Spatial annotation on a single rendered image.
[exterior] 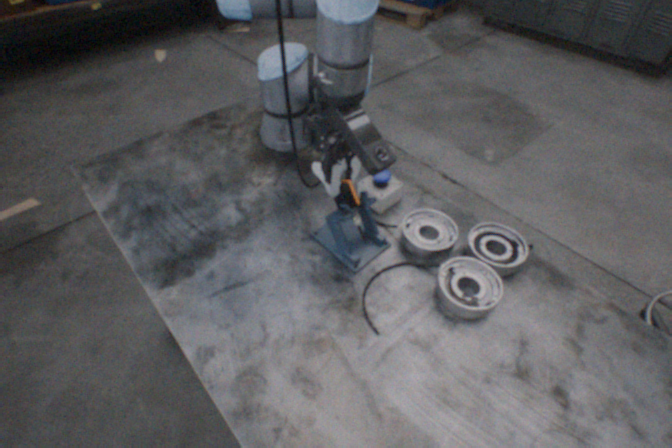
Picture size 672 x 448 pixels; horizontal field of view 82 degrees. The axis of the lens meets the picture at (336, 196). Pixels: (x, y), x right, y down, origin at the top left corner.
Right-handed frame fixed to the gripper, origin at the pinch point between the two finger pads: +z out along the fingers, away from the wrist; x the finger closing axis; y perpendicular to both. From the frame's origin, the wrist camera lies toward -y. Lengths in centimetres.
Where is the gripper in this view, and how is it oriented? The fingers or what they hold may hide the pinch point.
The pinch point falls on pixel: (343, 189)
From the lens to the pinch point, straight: 70.5
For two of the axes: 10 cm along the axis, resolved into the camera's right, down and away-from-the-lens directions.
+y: -6.8, -5.5, 4.9
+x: -7.3, 4.6, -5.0
